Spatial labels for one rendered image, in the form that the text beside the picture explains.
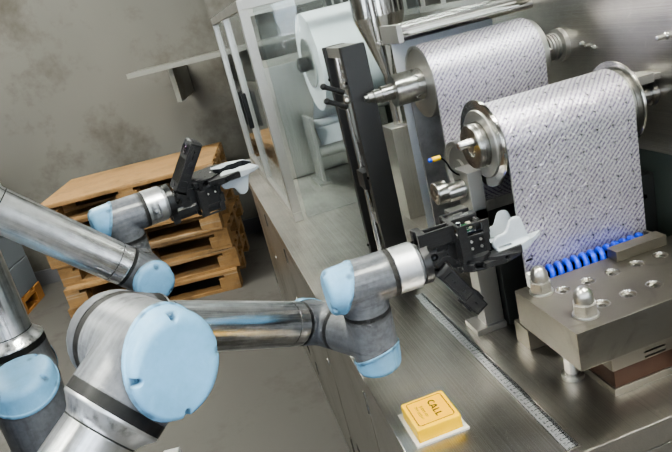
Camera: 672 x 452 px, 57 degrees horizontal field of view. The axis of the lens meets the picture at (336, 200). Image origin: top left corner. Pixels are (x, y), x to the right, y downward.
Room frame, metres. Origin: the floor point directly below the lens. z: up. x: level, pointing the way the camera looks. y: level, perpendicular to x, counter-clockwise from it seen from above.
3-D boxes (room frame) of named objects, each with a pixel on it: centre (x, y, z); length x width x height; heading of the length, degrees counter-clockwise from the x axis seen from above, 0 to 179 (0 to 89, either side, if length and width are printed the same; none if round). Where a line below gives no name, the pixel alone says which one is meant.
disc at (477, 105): (0.98, -0.26, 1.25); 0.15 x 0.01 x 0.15; 11
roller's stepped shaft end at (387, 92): (1.21, -0.13, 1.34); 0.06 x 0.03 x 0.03; 101
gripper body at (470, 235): (0.90, -0.16, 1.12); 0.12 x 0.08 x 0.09; 101
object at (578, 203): (0.95, -0.39, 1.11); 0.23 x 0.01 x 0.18; 101
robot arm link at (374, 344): (0.89, 0.01, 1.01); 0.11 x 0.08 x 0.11; 43
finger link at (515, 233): (0.91, -0.27, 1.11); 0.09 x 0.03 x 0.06; 100
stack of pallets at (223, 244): (4.01, 1.25, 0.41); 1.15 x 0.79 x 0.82; 91
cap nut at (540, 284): (0.85, -0.28, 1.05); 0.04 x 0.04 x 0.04
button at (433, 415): (0.78, -0.06, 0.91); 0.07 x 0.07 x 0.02; 11
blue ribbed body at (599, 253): (0.92, -0.40, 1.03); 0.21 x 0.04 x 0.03; 101
